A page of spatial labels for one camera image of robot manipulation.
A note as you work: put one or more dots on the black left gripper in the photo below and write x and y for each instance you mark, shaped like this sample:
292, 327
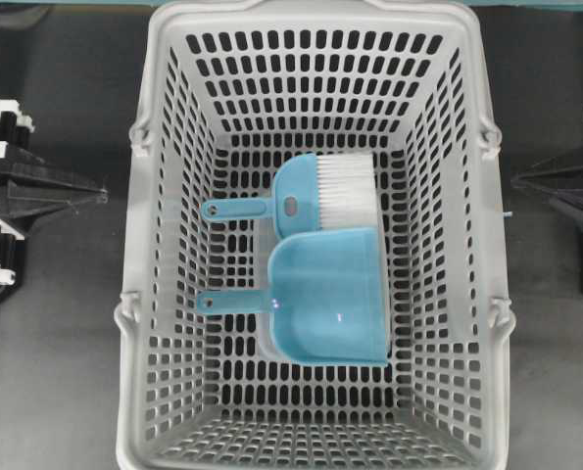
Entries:
19, 210

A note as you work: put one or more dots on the grey plastic shopping basket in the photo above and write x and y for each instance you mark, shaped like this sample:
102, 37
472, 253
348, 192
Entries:
230, 91

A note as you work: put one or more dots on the blue plastic dustpan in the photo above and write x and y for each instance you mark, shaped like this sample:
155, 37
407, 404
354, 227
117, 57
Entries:
327, 298

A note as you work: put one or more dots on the blue hand brush white bristles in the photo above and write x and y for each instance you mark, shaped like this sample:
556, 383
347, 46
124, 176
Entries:
309, 193

